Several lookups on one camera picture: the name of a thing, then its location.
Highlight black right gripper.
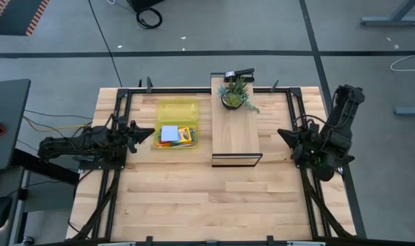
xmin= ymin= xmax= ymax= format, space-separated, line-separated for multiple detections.
xmin=277 ymin=122 xmax=319 ymax=161

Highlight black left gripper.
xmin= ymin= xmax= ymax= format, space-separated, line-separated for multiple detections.
xmin=115 ymin=115 xmax=156 ymax=154

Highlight yellow floor cable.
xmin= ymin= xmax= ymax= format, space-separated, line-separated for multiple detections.
xmin=22 ymin=115 xmax=93 ymax=133

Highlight dark side desk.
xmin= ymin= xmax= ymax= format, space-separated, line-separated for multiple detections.
xmin=0 ymin=79 xmax=31 ymax=172

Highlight wooden shelf riser black frame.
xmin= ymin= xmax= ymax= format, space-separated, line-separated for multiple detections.
xmin=210 ymin=72 xmax=263 ymax=167

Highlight potted succulent plant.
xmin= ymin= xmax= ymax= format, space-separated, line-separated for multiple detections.
xmin=217 ymin=77 xmax=262 ymax=115

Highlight crayon box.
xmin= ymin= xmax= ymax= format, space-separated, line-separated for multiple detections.
xmin=177 ymin=126 xmax=194 ymax=144

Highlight grey metal table base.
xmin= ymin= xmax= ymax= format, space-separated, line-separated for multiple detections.
xmin=360 ymin=0 xmax=415 ymax=27

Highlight black stapler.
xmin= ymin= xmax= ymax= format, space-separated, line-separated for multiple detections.
xmin=224 ymin=68 xmax=255 ymax=83

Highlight black mat orange stripes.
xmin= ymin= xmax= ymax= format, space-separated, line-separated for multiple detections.
xmin=0 ymin=0 xmax=51 ymax=37

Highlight green scissors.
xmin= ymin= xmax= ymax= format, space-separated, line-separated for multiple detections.
xmin=162 ymin=141 xmax=197 ymax=147

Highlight coiled black cable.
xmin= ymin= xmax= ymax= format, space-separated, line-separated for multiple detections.
xmin=136 ymin=7 xmax=163 ymax=29

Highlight light blue sticky note pad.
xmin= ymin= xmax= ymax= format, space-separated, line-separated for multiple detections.
xmin=160 ymin=125 xmax=180 ymax=143

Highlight grey metal floor bar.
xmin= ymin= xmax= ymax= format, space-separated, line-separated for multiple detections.
xmin=394 ymin=105 xmax=415 ymax=115

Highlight yellow transparent pencil case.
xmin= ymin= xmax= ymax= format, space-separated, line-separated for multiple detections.
xmin=154 ymin=98 xmax=200 ymax=150

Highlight long black floor cable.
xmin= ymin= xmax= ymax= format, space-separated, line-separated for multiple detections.
xmin=87 ymin=0 xmax=124 ymax=88

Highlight white floor cable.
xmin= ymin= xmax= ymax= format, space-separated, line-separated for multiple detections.
xmin=390 ymin=53 xmax=415 ymax=72

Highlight black metal table frame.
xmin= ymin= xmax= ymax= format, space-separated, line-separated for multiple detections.
xmin=70 ymin=80 xmax=357 ymax=246

